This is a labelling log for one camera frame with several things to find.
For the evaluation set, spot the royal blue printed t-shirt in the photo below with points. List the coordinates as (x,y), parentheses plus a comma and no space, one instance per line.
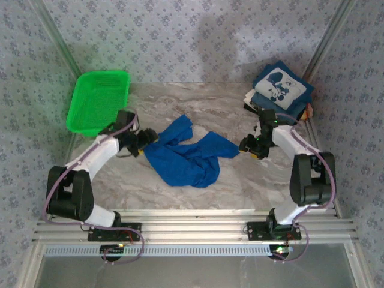
(186,162)

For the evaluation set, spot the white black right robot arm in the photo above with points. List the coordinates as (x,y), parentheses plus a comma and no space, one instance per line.
(285,141)

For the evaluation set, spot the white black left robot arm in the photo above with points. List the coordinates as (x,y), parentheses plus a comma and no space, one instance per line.
(99,156)

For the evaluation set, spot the folded slate blue t-shirt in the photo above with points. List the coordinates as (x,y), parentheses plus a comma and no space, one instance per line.
(265,100)

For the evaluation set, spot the folded white black t-shirt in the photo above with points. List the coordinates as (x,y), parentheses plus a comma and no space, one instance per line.
(248,98)

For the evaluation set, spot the folded dark navy t-shirt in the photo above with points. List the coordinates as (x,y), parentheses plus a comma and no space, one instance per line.
(297,121)

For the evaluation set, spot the folded navy cartoon mouse t-shirt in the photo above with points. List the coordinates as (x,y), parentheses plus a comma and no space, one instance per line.
(282,87)

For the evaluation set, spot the green plastic basket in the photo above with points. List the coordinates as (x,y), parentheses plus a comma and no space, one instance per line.
(96,99)

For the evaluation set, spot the folded red orange t-shirt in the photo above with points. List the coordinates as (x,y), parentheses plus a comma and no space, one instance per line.
(307,114)

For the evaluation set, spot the black controller board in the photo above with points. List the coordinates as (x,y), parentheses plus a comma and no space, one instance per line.
(282,255)
(112,253)

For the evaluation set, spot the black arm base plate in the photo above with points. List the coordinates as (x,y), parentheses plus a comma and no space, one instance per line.
(255,231)
(132,232)

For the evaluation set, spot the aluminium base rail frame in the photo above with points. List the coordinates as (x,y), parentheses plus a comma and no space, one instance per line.
(195,225)

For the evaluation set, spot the aluminium frame post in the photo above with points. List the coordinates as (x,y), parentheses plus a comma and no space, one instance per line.
(328,39)
(57,39)

